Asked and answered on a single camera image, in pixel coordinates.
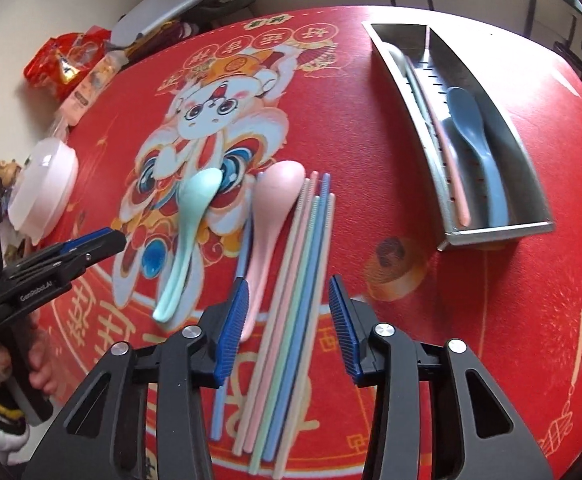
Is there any beige spoon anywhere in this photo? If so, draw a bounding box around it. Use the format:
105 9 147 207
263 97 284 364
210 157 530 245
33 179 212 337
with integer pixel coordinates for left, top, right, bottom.
386 42 424 111

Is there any figurine shaped bottle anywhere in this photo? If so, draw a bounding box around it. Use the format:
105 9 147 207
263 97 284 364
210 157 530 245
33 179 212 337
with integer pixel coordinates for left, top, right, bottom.
0 159 26 191

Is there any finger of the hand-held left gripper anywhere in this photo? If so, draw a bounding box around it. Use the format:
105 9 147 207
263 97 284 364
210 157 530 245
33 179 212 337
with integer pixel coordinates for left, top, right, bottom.
33 227 128 262
1 245 126 286

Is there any person's left hand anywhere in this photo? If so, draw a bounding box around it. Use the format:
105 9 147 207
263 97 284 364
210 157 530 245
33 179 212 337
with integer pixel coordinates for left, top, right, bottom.
26 341 62 397

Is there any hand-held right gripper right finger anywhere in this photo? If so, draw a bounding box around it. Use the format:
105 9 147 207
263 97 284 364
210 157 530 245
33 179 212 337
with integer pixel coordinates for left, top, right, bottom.
327 274 554 480

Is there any mint green spoon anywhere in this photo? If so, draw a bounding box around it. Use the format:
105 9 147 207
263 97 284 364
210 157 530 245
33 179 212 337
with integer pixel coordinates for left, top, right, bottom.
152 167 224 323

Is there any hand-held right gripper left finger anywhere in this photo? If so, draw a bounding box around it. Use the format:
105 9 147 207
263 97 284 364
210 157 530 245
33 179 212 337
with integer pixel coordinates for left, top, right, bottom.
21 276 250 480

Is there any pink carton box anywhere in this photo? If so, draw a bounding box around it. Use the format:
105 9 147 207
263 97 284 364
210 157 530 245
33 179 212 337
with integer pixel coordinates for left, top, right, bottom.
60 55 122 126

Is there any blue spoon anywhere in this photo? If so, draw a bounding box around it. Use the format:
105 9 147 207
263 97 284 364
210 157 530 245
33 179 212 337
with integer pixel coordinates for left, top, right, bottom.
441 86 510 228

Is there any green chopstick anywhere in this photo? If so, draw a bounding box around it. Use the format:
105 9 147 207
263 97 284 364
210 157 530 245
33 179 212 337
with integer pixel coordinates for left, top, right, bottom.
248 195 322 473

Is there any beige chopstick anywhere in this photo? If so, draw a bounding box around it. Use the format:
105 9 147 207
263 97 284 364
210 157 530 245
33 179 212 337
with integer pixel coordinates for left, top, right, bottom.
273 194 338 473
231 176 309 456

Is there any red snack bag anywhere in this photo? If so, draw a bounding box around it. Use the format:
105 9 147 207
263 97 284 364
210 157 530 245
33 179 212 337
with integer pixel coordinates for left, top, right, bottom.
23 32 114 101

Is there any metal perforated utensil tray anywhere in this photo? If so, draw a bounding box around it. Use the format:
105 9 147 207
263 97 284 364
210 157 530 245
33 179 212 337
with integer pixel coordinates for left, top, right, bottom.
362 21 556 252

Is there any red printed table mat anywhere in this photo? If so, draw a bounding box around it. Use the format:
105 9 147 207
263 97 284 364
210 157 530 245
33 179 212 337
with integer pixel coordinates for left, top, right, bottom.
1 4 582 480

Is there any blue chopstick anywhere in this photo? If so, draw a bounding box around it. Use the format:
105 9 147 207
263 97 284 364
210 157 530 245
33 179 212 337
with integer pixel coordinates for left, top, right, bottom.
262 172 332 462

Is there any pink spoon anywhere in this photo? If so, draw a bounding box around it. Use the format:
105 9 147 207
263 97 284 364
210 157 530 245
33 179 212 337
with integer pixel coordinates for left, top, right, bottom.
238 160 306 343

